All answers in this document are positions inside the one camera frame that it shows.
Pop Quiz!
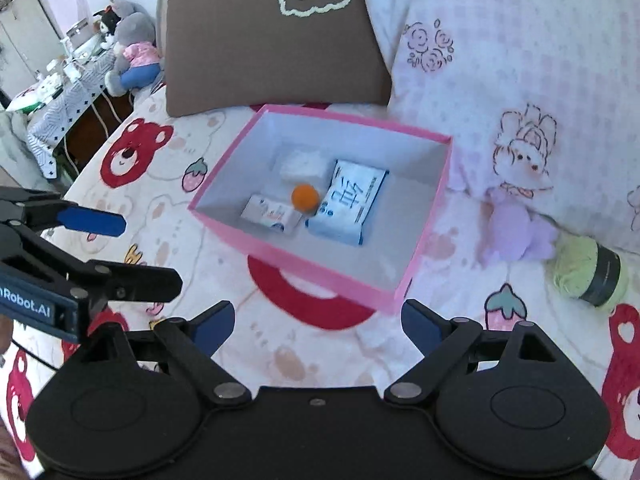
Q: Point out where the white tissue pack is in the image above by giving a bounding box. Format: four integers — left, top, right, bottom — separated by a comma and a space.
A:
240, 194, 303, 234

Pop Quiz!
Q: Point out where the white wardrobe cabinet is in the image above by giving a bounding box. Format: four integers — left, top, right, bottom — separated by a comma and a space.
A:
0, 0, 64, 99

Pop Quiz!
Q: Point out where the grey plush toy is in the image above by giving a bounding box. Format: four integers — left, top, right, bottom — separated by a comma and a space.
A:
104, 0, 163, 98

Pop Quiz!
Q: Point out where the green yarn ball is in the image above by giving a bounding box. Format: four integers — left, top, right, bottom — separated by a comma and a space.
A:
549, 234, 629, 310

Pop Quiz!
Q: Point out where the purple plush toy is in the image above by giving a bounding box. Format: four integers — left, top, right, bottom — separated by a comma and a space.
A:
480, 188, 559, 266

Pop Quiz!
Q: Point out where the brown cloud pillow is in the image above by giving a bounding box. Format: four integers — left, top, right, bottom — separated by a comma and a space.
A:
164, 0, 392, 117

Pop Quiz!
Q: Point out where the patterned grey bedside table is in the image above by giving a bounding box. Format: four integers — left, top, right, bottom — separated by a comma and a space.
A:
26, 50, 122, 180

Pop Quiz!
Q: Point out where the pink checked white quilt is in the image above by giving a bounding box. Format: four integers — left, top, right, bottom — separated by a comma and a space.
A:
366, 0, 639, 252

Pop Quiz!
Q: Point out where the pink storage box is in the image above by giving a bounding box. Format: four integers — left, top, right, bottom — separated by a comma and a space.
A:
190, 105, 452, 314

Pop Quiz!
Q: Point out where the clear plastic white pack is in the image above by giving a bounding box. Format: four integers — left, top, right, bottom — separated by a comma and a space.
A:
279, 148, 330, 182

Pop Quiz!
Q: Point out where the bear print bed sheet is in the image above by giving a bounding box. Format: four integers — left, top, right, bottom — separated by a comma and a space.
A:
4, 86, 640, 476

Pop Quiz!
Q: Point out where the blue white wipes pack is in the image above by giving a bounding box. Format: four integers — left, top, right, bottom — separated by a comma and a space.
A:
305, 159, 388, 246

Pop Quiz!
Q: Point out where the black white plush toy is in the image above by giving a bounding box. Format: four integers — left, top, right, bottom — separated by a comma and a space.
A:
99, 6, 122, 51

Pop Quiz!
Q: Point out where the orange ball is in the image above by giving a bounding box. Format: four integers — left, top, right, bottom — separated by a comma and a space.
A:
291, 183, 321, 214

